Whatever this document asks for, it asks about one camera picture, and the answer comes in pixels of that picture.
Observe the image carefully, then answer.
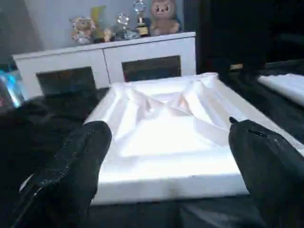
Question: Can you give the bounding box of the yellow green toy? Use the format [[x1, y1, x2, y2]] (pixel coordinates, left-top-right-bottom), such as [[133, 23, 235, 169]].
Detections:
[[90, 5, 108, 41]]

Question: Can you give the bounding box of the gold trophy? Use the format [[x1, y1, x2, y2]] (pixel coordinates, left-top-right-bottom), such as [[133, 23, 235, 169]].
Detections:
[[133, 0, 151, 38]]

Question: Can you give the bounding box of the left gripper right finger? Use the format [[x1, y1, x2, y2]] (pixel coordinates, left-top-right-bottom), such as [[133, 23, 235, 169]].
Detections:
[[228, 117, 304, 228]]

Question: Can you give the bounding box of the white plastic table top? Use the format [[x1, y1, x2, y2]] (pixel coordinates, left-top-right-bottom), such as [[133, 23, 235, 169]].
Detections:
[[83, 72, 304, 206]]

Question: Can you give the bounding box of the black plastic mat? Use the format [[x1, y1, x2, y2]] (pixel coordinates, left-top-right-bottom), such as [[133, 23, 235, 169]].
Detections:
[[0, 62, 304, 228]]

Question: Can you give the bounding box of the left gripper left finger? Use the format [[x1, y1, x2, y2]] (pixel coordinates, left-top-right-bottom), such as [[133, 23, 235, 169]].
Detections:
[[7, 121, 113, 228]]

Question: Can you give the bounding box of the blue lit device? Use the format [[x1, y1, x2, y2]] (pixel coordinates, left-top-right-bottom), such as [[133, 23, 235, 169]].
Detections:
[[0, 68, 25, 109]]

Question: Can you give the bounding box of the white sideboard with glass doors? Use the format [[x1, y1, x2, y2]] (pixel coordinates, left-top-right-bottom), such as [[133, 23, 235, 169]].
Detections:
[[12, 32, 197, 99]]

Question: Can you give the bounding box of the dark object on cabinet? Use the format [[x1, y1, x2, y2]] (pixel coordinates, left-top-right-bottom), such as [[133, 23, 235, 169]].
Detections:
[[115, 13, 139, 41]]

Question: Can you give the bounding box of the pink white plush toy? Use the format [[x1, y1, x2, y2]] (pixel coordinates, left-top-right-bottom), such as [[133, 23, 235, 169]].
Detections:
[[71, 16, 97, 45]]

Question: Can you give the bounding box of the flat white panel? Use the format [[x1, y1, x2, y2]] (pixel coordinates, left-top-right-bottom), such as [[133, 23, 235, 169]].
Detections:
[[257, 73, 304, 107]]

